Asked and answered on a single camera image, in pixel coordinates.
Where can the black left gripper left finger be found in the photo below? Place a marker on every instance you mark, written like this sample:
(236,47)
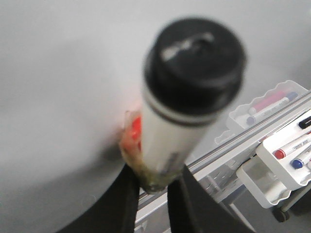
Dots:
(114,212)

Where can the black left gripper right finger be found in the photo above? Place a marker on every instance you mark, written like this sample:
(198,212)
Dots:
(192,210)

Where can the red magnet taped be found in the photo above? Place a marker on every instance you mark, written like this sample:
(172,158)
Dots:
(130,142)

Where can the white black whiteboard marker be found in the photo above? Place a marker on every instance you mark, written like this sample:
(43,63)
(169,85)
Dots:
(192,72)

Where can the white whiteboard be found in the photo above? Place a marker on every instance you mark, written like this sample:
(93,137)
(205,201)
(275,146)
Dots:
(70,69)

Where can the white marker tray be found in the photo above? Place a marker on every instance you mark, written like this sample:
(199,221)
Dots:
(269,179)

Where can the red capped marker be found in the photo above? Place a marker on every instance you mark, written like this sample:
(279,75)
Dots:
(292,146)

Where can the blue capped marker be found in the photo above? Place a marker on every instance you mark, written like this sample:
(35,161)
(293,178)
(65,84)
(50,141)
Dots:
(302,159)

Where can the pink marker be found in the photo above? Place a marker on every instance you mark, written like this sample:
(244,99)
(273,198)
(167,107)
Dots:
(266,102)

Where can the black marker cap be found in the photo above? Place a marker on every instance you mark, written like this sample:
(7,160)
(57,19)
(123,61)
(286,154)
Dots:
(305,123)

